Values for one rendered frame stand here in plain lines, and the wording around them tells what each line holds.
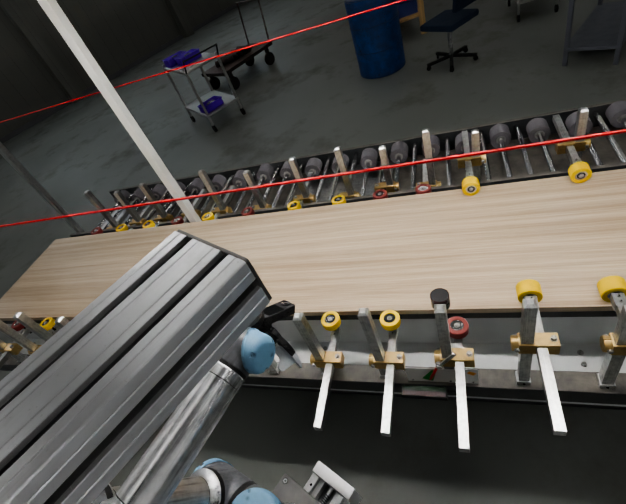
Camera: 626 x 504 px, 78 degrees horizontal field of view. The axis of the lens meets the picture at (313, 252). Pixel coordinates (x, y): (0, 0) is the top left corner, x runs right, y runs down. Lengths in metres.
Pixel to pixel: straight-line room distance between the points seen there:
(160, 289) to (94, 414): 0.08
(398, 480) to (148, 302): 2.08
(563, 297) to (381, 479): 1.27
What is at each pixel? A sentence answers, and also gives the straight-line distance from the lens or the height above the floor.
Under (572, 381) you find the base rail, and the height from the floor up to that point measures 0.70.
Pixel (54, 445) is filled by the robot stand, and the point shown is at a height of 2.03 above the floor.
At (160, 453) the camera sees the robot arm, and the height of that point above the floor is 1.64.
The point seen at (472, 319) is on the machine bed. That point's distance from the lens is 1.69.
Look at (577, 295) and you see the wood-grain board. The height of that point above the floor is 0.90.
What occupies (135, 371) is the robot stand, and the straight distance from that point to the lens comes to 0.24.
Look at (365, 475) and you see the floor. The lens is 2.32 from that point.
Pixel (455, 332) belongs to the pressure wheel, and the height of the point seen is 0.91.
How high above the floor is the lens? 2.18
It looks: 41 degrees down
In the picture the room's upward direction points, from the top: 24 degrees counter-clockwise
